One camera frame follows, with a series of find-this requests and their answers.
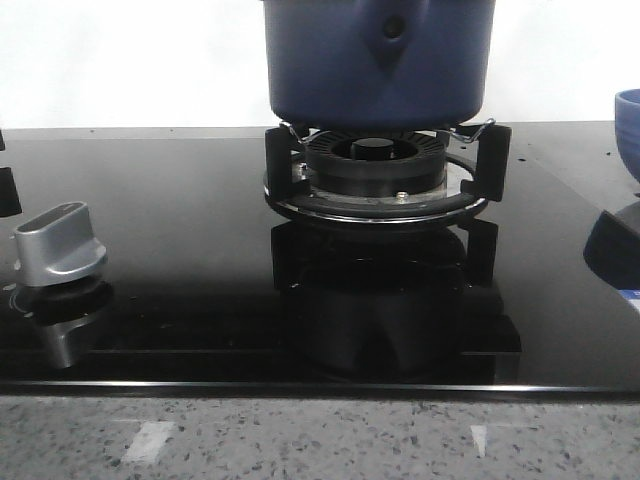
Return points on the light blue plastic bowl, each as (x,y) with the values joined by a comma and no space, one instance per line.
(626,125)

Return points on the black pot support grate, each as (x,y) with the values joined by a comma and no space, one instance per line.
(475,169)

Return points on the black round gas burner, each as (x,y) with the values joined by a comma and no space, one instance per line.
(375,164)

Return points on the black glass gas cooktop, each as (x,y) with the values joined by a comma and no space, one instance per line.
(207,292)

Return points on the dark blue saucepan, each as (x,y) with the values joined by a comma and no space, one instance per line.
(377,65)

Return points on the silver stove control knob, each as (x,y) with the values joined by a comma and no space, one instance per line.
(58,246)

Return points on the blue label sticker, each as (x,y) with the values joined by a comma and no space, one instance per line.
(632,297)

